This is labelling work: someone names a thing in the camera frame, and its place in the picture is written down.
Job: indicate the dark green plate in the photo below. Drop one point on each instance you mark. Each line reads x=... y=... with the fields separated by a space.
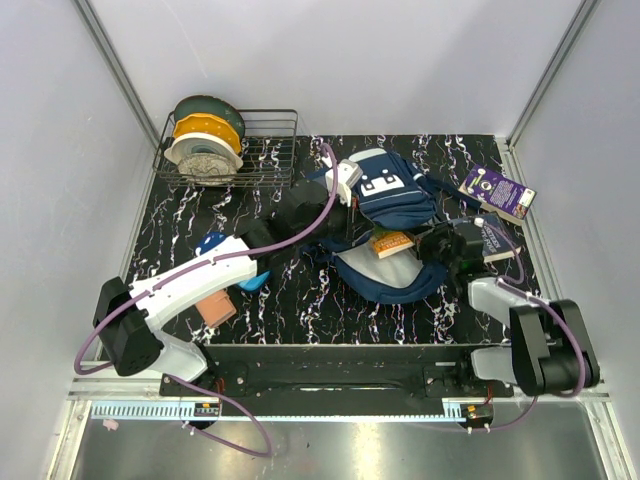
x=208 y=104

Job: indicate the dark blue paperback book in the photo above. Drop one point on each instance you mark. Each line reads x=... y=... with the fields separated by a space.
x=498 y=245

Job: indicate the speckled grey plate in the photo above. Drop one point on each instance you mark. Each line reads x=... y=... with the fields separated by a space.
x=207 y=169

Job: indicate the blue patterned pencil case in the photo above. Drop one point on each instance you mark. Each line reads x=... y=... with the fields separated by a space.
x=211 y=241

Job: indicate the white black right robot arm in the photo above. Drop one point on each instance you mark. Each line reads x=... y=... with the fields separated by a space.
x=549 y=351

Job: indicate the navy blue student backpack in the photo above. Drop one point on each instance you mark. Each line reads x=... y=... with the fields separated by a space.
x=396 y=202

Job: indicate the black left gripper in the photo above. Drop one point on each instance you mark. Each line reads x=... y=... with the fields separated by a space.
x=357 y=224

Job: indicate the dark wire dish rack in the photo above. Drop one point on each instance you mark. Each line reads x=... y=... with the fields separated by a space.
x=268 y=151

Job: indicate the yellow plate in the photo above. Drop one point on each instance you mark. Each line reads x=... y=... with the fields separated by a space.
x=208 y=124

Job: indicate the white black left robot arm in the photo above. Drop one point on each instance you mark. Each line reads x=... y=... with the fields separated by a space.
x=129 y=318

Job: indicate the purple paperback book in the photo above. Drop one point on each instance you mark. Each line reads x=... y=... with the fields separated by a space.
x=497 y=193

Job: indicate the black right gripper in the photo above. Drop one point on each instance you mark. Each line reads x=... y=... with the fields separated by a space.
x=424 y=240

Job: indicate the orange treehouse book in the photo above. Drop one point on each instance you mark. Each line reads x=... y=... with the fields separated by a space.
x=386 y=243

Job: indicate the small pink eraser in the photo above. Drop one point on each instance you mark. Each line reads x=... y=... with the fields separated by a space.
x=110 y=424

